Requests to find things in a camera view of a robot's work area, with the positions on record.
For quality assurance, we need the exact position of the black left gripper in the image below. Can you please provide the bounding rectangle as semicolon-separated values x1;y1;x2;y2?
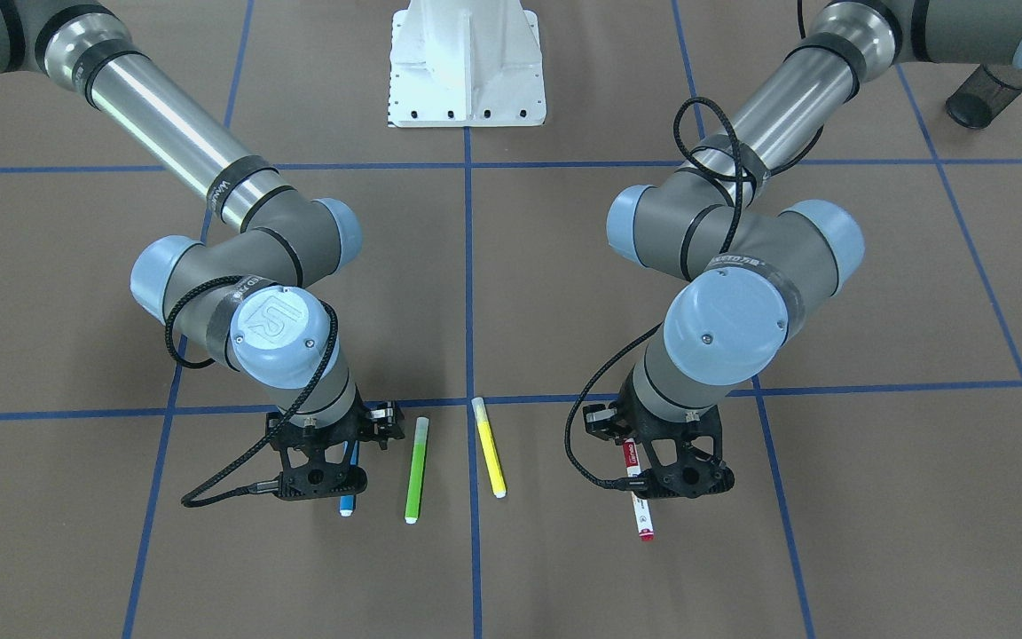
584;368;735;499

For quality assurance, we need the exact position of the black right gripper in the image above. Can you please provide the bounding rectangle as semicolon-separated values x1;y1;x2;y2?
264;396;405;501

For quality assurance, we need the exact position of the blue highlighter pen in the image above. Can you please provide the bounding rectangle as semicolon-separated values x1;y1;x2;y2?
338;441;360;518

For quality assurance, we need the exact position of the red marker pen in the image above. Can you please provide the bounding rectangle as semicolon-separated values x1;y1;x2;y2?
622;438;656;541

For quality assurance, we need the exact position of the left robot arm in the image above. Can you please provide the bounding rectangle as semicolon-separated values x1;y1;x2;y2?
575;1;1022;499

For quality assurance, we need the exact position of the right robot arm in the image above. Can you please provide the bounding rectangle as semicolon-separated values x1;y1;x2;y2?
0;1;403;507

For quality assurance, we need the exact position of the green highlighter pen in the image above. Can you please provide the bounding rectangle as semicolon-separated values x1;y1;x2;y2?
403;415;430;524

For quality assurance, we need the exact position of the yellow highlighter pen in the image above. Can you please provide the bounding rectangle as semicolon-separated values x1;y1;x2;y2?
470;397;507;499

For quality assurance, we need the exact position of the brown paper table mat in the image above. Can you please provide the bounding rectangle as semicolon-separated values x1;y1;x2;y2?
0;1;1022;638

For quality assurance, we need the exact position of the black mesh pen cup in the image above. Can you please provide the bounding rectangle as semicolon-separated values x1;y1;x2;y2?
945;65;1022;130

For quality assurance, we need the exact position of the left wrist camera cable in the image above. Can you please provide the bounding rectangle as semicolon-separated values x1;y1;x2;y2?
564;96;759;491

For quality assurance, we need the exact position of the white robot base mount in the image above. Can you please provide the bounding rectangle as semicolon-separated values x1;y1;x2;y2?
387;1;547;127

